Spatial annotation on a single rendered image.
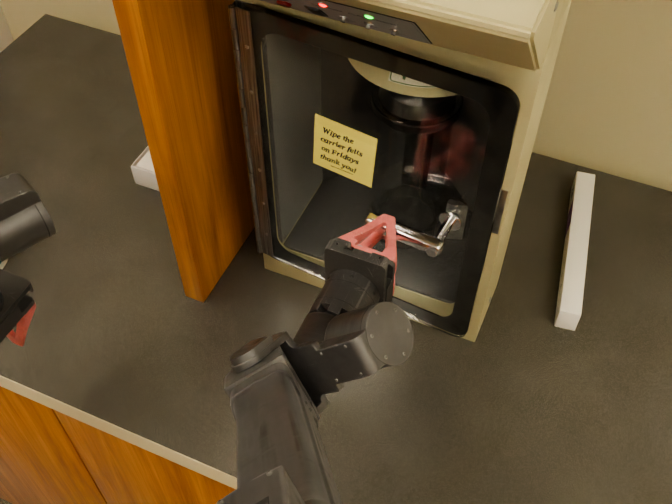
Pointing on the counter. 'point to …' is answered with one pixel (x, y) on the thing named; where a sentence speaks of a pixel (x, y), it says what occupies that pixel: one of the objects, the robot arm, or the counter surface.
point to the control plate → (361, 18)
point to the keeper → (499, 211)
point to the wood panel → (191, 129)
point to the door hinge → (243, 105)
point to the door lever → (423, 233)
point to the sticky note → (344, 150)
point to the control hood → (478, 25)
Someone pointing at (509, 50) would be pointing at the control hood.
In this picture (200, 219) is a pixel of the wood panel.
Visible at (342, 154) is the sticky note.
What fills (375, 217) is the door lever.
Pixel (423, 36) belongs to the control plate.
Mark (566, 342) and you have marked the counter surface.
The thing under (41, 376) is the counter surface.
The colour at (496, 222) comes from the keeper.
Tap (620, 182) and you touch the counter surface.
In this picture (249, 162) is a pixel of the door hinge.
